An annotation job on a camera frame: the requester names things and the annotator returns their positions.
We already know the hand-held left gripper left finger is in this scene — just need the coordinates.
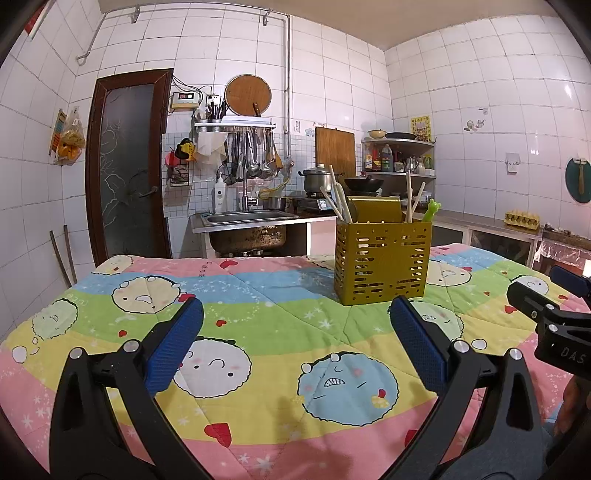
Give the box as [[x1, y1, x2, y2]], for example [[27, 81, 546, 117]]
[[48, 296, 213, 480]]

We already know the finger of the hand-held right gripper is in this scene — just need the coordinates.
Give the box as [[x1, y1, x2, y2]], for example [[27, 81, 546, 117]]
[[506, 281, 561, 326], [549, 265, 591, 301]]

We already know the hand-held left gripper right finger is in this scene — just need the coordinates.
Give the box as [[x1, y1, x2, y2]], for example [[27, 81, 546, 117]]
[[383, 295, 546, 480]]

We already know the gold perforated utensil holder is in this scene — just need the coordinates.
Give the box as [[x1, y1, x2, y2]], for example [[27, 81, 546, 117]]
[[335, 196, 433, 306]]

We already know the row of hanging kitchen utensils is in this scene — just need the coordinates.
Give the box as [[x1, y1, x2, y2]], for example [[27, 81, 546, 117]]
[[226, 130, 284, 181]]

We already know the person's right hand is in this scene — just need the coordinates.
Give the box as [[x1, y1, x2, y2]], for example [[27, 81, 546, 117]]
[[551, 374, 591, 437]]

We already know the clear plastic sheet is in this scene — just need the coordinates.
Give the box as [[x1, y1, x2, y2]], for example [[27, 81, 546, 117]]
[[533, 231, 591, 278]]

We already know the yellow egg carton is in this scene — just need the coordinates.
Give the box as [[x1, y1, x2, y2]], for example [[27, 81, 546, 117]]
[[504, 210, 542, 228]]

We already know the tiled kitchen counter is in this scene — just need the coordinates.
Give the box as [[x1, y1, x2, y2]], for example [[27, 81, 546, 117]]
[[295, 203, 546, 268]]

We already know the colourful cartoon printed blanket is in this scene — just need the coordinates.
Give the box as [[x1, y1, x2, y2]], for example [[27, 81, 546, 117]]
[[0, 242, 591, 480]]

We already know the thin wooden stick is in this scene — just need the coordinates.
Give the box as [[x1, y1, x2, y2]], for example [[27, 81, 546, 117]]
[[50, 229, 72, 287], [64, 224, 78, 284]]

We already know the stainless steel sink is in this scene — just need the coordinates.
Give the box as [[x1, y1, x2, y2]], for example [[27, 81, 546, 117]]
[[191, 210, 310, 257]]

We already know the white soap bottle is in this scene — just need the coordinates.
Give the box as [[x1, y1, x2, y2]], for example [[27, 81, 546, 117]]
[[211, 176, 227, 213]]

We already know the steel faucet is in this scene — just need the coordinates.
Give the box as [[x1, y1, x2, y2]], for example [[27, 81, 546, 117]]
[[238, 159, 259, 210]]

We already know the black wok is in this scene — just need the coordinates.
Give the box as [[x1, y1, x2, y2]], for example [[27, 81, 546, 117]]
[[344, 174, 385, 192]]

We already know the corner shelf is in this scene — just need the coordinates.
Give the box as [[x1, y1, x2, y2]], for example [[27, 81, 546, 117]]
[[361, 137, 437, 178]]

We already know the brown door with frosted glass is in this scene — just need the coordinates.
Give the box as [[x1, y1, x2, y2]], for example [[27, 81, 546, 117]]
[[85, 68, 174, 268]]

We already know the gas stove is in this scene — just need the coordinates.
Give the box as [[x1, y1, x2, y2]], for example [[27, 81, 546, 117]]
[[291, 191, 342, 210]]

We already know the stainless steel pot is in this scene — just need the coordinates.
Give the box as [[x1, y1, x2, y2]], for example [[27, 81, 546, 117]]
[[299, 164, 333, 192]]

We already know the white plastic bag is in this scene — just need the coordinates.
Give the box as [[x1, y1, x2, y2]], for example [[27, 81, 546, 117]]
[[196, 134, 228, 167]]

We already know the rectangular wooden cutting board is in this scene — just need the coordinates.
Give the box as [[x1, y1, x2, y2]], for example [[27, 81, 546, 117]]
[[315, 127, 357, 178]]

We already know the plastic bag with orange contents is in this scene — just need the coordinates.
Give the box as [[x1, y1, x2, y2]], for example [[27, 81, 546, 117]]
[[48, 107, 86, 164]]

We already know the beige digital controller box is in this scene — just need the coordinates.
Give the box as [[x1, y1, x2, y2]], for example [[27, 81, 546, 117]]
[[170, 91, 200, 112]]

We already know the round wooden cutting board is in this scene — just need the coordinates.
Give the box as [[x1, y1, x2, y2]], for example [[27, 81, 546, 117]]
[[225, 75, 272, 117]]

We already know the green round wall board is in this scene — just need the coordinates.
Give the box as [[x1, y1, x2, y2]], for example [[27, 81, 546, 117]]
[[564, 157, 591, 204]]

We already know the steel wall rack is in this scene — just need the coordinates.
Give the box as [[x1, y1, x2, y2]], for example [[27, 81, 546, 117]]
[[194, 117, 277, 134]]

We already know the red wall calendar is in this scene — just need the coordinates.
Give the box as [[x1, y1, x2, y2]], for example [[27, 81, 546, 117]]
[[23, 0, 51, 35]]

